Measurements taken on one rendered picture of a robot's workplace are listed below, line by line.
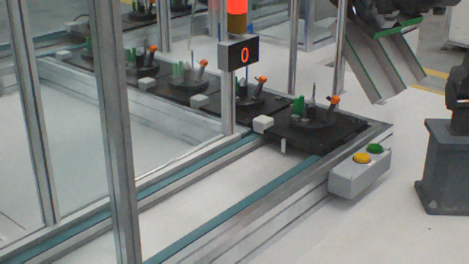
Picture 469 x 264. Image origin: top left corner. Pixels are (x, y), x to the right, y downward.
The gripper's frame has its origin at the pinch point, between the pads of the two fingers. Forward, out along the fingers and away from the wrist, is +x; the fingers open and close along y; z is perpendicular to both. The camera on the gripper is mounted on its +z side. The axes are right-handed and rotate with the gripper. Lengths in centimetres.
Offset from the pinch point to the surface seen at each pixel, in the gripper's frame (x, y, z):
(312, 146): -1.3, 31.5, -36.8
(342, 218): -16, 34, -53
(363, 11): 9.3, 1.6, -1.0
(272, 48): 104, -28, -9
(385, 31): 2.4, 0.1, -7.6
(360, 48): 16.6, -3.2, -12.1
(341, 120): 6.9, 14.3, -32.4
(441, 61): 240, -305, -30
